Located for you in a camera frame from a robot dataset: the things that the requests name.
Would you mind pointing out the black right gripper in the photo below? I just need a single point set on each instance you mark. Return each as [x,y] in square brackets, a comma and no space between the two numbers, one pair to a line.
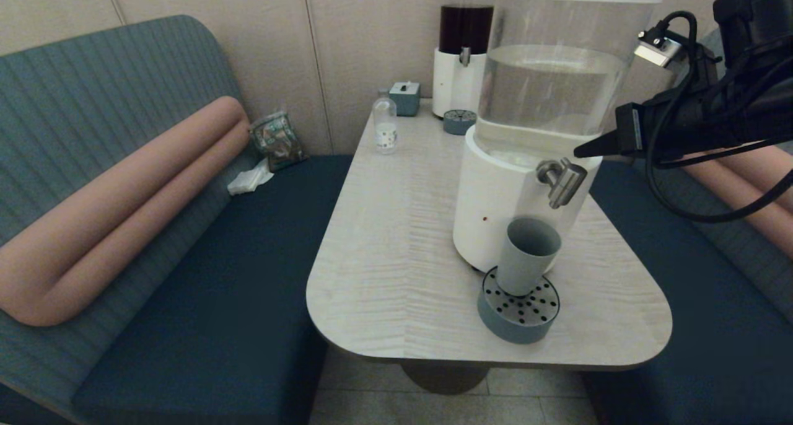
[700,121]

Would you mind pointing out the metal water dispenser tap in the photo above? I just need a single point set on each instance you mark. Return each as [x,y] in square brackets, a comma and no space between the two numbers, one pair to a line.
[565,186]

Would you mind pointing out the grey-blue plastic cup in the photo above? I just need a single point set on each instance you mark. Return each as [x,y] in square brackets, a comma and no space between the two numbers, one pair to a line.
[525,264]

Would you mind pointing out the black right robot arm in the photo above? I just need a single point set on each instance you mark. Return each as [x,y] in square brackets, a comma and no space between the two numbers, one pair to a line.
[756,10]

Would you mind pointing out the large clear water dispenser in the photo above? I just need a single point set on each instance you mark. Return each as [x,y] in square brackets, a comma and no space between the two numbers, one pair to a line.
[495,196]

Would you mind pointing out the small round drip tray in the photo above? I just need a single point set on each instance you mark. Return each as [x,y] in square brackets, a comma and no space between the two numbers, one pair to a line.
[458,125]

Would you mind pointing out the dark drink dispenser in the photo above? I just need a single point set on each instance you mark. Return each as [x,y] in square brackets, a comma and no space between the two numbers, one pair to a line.
[455,84]

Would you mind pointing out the small metal drink tap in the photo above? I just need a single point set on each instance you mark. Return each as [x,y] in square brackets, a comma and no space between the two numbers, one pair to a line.
[464,56]

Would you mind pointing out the large round perforated drip tray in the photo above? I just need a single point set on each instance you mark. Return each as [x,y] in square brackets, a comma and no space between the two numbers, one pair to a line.
[515,327]

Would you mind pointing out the blue-grey tissue box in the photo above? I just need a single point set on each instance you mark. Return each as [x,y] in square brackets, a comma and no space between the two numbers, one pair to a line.
[406,98]

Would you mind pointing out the dark blue seat cushion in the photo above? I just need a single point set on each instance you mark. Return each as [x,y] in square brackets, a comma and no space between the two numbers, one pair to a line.
[712,326]
[217,301]

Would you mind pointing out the clear bottle with white label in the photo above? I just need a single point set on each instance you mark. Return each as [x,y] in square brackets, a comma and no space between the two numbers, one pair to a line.
[385,134]

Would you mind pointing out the green printed snack bag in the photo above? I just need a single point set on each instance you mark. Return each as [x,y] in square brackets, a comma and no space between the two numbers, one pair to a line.
[279,142]

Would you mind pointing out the crumpled white tissue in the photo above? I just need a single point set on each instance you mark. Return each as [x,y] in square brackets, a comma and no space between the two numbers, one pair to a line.
[251,179]

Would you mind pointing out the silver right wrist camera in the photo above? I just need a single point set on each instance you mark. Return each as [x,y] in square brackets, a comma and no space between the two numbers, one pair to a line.
[658,48]

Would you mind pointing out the grey table pedestal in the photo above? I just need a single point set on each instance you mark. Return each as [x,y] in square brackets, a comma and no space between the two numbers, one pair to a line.
[443,378]

